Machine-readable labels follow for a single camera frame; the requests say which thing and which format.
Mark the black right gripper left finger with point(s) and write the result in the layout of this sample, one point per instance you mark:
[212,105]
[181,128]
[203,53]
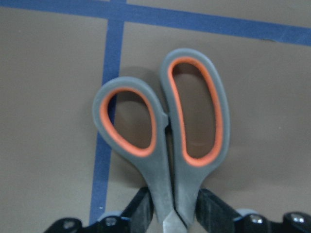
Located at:
[135,218]

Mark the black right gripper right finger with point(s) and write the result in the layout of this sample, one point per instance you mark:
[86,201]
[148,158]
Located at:
[216,216]

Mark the grey orange handled scissors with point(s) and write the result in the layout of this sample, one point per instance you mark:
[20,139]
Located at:
[171,174]

